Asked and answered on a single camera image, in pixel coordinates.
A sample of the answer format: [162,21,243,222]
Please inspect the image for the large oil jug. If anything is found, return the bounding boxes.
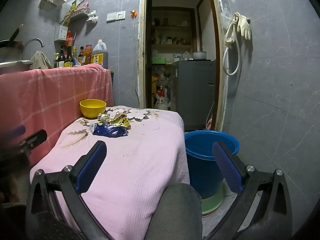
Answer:
[90,39,109,68]

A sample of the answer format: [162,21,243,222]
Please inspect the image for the pink floral blanket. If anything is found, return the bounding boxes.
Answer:
[30,106,190,240]

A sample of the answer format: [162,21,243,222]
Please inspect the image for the pink checked cloth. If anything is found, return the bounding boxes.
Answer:
[0,64,114,167]

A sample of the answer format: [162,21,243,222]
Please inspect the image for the metal tin box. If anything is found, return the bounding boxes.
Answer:
[54,24,68,42]

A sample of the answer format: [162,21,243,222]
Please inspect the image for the blue snack wrapper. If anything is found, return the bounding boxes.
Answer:
[91,123,129,137]

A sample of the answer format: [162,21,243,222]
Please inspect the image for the metal basin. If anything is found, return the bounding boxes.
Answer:
[0,60,34,74]

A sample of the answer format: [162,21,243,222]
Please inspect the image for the white wall rack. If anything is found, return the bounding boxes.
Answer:
[71,9,90,20]

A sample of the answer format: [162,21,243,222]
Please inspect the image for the metal faucet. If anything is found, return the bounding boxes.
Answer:
[22,38,45,60]

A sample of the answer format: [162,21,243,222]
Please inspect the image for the grey rag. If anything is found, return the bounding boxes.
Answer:
[30,51,53,70]

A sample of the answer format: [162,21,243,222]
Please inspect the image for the dark wooden door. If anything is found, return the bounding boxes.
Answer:
[147,0,153,108]

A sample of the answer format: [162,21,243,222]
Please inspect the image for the white shower hose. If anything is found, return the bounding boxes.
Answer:
[222,39,241,76]

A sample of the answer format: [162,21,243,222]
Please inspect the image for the clear plastic bag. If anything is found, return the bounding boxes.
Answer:
[220,5,231,28]

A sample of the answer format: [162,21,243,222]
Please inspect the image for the wooden door frame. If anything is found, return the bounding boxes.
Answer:
[137,0,229,133]

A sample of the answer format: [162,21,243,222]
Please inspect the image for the wooden shelf unit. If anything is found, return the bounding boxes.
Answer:
[150,5,198,63]

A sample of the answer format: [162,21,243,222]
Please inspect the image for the white paper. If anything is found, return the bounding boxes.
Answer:
[97,110,120,123]

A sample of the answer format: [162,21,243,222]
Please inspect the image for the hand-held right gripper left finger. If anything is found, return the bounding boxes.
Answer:
[26,140,113,240]

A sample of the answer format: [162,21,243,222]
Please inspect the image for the cardboard packet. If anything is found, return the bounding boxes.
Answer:
[61,12,73,27]

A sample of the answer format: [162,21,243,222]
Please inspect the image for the black utensil handle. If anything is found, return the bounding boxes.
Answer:
[9,24,24,42]

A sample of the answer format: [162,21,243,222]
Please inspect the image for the blue plastic bucket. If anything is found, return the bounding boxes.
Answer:
[184,130,240,199]

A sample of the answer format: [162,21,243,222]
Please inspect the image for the yellow snack wrapper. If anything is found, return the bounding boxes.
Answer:
[107,115,132,129]

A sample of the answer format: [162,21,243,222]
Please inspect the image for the dark glass bottle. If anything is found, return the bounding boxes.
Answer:
[57,45,66,68]

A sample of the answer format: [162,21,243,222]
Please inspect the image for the pink seasoning packet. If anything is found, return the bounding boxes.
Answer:
[76,0,90,12]

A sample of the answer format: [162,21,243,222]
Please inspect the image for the yellow-label soy sauce bottle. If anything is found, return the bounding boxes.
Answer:
[64,45,74,67]

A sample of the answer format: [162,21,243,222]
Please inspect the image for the green plastic basin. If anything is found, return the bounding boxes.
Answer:
[200,182,225,217]

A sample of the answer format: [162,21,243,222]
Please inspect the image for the white plastic bag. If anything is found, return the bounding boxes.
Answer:
[86,10,98,23]

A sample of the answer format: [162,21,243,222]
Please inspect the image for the grey refrigerator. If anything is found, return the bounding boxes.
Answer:
[171,59,217,130]

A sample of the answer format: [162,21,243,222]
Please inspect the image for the black wok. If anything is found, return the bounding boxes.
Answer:
[0,40,24,63]

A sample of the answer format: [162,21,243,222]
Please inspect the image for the white and red sack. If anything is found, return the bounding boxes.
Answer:
[154,86,171,110]

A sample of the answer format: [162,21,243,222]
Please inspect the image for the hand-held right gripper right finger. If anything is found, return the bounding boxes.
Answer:
[207,140,293,240]

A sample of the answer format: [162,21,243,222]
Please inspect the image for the yellow bowl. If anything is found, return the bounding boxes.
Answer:
[79,99,107,119]

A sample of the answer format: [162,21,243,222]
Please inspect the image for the cream rubber glove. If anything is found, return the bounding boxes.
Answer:
[225,12,238,47]
[237,14,252,40]

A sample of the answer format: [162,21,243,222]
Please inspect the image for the red mesh bag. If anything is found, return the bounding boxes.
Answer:
[65,30,75,47]

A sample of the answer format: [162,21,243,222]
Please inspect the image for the orange plastic bottle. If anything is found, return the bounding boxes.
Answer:
[82,44,93,65]

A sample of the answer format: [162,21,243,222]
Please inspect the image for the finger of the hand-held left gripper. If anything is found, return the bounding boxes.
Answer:
[0,125,26,140]
[17,129,48,153]

